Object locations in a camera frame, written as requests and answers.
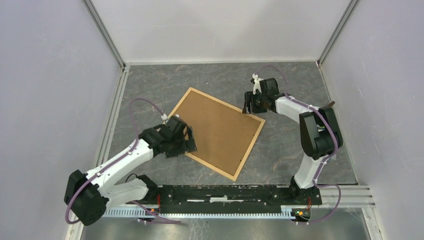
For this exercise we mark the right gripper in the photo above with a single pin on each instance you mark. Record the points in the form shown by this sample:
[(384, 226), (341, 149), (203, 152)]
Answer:
[(250, 97)]

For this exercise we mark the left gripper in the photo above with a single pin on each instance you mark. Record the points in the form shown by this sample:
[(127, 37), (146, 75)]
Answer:
[(190, 146)]

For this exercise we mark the brown backing board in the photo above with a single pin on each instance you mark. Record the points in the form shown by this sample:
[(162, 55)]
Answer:
[(222, 129)]

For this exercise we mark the wooden picture frame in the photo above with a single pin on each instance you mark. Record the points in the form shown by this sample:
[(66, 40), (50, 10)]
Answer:
[(248, 152)]

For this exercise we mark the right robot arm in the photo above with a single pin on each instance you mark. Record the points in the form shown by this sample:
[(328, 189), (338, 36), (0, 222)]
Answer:
[(320, 136)]

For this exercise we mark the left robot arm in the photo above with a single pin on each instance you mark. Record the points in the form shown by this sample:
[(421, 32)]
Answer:
[(90, 194)]

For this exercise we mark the small brown block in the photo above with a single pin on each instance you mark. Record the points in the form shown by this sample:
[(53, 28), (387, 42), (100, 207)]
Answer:
[(331, 104)]

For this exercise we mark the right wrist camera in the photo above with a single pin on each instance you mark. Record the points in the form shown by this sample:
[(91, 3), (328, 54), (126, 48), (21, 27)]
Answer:
[(256, 81)]

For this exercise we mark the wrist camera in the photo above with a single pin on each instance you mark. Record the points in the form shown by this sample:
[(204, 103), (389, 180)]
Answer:
[(166, 118), (256, 81)]

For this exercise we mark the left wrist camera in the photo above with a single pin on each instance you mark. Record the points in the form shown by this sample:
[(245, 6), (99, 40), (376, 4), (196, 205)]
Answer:
[(166, 118)]

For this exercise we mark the blue white cable duct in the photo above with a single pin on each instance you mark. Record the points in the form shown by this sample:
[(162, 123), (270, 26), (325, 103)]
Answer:
[(138, 212)]

